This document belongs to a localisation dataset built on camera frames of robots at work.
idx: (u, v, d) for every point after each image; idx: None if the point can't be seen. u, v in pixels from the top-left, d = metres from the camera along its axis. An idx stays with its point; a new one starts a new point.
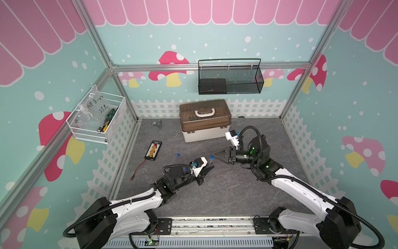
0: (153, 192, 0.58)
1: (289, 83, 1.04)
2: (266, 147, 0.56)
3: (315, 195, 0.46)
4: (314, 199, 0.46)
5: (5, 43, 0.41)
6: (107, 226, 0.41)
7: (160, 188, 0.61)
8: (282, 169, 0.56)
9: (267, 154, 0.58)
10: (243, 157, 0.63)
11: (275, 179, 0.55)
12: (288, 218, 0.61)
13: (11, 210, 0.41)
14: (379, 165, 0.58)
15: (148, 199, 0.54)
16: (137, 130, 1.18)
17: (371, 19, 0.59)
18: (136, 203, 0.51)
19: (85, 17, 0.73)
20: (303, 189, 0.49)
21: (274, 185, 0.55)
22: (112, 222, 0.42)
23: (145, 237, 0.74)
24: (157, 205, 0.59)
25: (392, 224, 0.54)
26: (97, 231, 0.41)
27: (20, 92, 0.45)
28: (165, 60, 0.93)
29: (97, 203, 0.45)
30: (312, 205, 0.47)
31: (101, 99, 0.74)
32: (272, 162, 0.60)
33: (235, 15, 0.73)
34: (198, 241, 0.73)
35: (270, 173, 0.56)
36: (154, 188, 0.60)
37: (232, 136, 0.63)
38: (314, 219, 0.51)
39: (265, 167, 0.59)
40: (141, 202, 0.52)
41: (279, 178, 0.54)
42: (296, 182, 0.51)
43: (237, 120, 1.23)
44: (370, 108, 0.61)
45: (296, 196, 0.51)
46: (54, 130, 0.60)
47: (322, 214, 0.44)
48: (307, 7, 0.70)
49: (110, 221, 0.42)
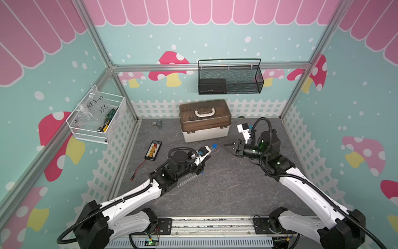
0: (149, 184, 0.53)
1: (290, 83, 1.04)
2: (275, 140, 0.54)
3: (327, 203, 0.44)
4: (324, 206, 0.44)
5: (5, 43, 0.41)
6: (98, 231, 0.39)
7: (158, 177, 0.57)
8: (295, 168, 0.53)
9: (276, 149, 0.55)
10: (251, 152, 0.62)
11: (286, 178, 0.52)
12: (288, 219, 0.61)
13: (10, 210, 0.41)
14: (379, 165, 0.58)
15: (144, 193, 0.51)
16: (137, 130, 1.18)
17: (371, 18, 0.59)
18: (129, 201, 0.47)
19: (85, 17, 0.73)
20: (315, 194, 0.46)
21: (282, 183, 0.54)
22: (104, 225, 0.40)
23: (145, 237, 0.74)
24: (157, 196, 0.55)
25: (392, 224, 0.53)
26: (91, 235, 0.40)
27: (20, 92, 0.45)
28: (165, 60, 0.93)
29: (87, 207, 0.42)
30: (320, 212, 0.45)
31: (101, 99, 0.74)
32: (283, 158, 0.57)
33: (235, 15, 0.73)
34: (198, 241, 0.73)
35: (280, 169, 0.53)
36: (151, 179, 0.55)
37: (243, 129, 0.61)
38: (315, 223, 0.51)
39: (274, 162, 0.56)
40: (136, 197, 0.49)
41: (288, 177, 0.51)
42: (308, 185, 0.48)
43: (237, 120, 1.23)
44: (370, 108, 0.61)
45: (305, 199, 0.49)
46: (54, 130, 0.60)
47: (329, 223, 0.43)
48: (307, 7, 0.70)
49: (101, 225, 0.40)
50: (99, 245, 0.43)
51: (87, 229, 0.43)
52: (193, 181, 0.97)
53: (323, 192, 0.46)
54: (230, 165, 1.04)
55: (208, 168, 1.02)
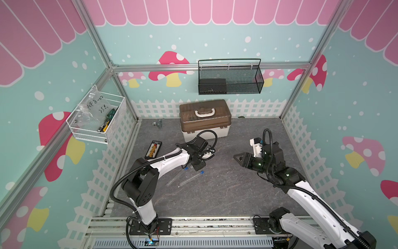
0: (180, 149, 0.63)
1: (290, 83, 1.04)
2: (278, 150, 0.56)
3: (337, 221, 0.43)
4: (333, 225, 0.43)
5: (5, 43, 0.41)
6: (151, 179, 0.46)
7: (186, 146, 0.67)
8: (304, 182, 0.52)
9: (281, 160, 0.57)
10: (258, 165, 0.65)
11: (294, 191, 0.51)
12: (290, 223, 0.61)
13: (10, 210, 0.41)
14: (379, 165, 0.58)
15: (176, 156, 0.59)
16: (137, 130, 1.18)
17: (370, 18, 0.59)
18: (170, 159, 0.56)
19: (85, 17, 0.73)
20: (324, 210, 0.45)
21: (289, 196, 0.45)
22: (154, 175, 0.47)
23: (145, 237, 0.74)
24: (186, 161, 0.64)
25: (392, 225, 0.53)
26: (144, 183, 0.47)
27: (20, 92, 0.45)
28: (165, 60, 0.93)
29: (137, 162, 0.49)
30: (328, 231, 0.44)
31: (101, 99, 0.74)
32: (292, 169, 0.56)
33: (235, 15, 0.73)
34: (198, 241, 0.73)
35: (289, 181, 0.52)
36: (180, 147, 0.65)
37: (255, 143, 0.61)
38: (322, 236, 0.50)
39: (283, 174, 0.55)
40: (172, 158, 0.57)
41: (297, 189, 0.50)
42: (316, 201, 0.47)
43: (237, 120, 1.23)
44: (370, 108, 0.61)
45: (311, 214, 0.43)
46: (54, 130, 0.60)
47: (338, 243, 0.42)
48: (307, 7, 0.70)
49: (152, 174, 0.47)
50: (147, 194, 0.49)
51: (134, 183, 0.49)
52: (193, 181, 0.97)
53: (331, 208, 0.46)
54: (230, 165, 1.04)
55: (208, 167, 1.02)
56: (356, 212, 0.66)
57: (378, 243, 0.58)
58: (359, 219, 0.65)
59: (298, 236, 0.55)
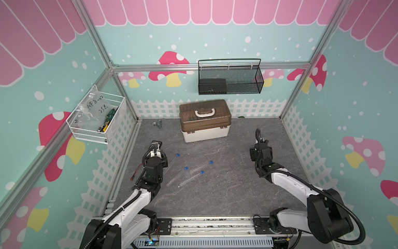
0: (139, 191, 0.59)
1: (290, 83, 1.04)
2: (265, 147, 0.67)
3: (304, 185, 0.50)
4: (302, 188, 0.50)
5: (5, 43, 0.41)
6: (114, 237, 0.41)
7: (143, 185, 0.62)
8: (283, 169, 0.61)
9: (268, 155, 0.68)
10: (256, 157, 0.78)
11: (274, 175, 0.62)
12: (286, 215, 0.62)
13: (10, 211, 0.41)
14: (379, 165, 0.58)
15: (138, 198, 0.55)
16: (137, 130, 1.18)
17: (371, 18, 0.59)
18: (129, 207, 0.51)
19: (85, 17, 0.73)
20: (296, 181, 0.53)
21: (273, 182, 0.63)
22: (116, 232, 0.41)
23: (145, 237, 0.74)
24: (148, 199, 0.60)
25: (392, 225, 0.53)
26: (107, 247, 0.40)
27: (20, 93, 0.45)
28: (165, 60, 0.93)
29: (90, 226, 0.42)
30: (301, 195, 0.50)
31: (101, 99, 0.74)
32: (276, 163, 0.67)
33: (235, 15, 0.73)
34: (198, 241, 0.73)
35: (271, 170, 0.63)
36: (137, 188, 0.60)
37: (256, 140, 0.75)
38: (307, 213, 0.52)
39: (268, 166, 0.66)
40: (133, 203, 0.53)
41: (275, 173, 0.61)
42: (291, 177, 0.56)
43: (237, 120, 1.23)
44: (370, 108, 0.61)
45: (291, 191, 0.55)
46: (54, 130, 0.60)
47: None
48: (307, 7, 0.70)
49: (114, 233, 0.41)
50: None
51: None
52: (193, 181, 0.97)
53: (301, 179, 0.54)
54: (230, 165, 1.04)
55: (208, 168, 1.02)
56: (355, 212, 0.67)
57: (378, 243, 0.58)
58: (359, 219, 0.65)
59: (294, 226, 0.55)
